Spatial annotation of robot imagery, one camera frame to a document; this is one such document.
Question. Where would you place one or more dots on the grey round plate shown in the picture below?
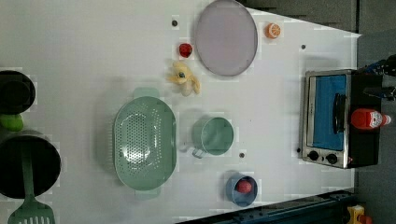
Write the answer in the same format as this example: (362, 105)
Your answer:
(226, 38)

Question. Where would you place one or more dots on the red strawberry toy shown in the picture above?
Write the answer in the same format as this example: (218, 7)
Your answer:
(185, 50)

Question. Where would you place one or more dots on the peeled banana toy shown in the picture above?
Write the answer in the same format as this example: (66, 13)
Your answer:
(185, 79)

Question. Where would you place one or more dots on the red ketchup bottle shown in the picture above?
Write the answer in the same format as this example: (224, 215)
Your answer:
(369, 119)

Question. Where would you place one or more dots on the blue bowl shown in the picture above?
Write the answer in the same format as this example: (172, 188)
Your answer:
(241, 199)

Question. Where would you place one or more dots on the red ball in bowl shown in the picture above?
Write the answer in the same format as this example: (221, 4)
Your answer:
(243, 186)

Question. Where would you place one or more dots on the green fruit toy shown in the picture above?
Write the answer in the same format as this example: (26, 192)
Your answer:
(12, 123)

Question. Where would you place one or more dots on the green mug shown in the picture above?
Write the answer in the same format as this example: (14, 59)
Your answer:
(213, 136)

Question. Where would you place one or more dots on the silver black toaster oven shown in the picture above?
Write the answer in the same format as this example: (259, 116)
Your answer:
(328, 136)

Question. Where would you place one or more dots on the orange slice toy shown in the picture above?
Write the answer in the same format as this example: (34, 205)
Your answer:
(272, 30)

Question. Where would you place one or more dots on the green spatula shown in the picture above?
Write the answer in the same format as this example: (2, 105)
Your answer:
(31, 210)

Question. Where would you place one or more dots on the yellow toy at corner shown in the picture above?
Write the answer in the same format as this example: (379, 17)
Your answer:
(357, 215)

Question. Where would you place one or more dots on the green oval colander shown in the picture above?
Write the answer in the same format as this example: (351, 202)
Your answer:
(144, 143)

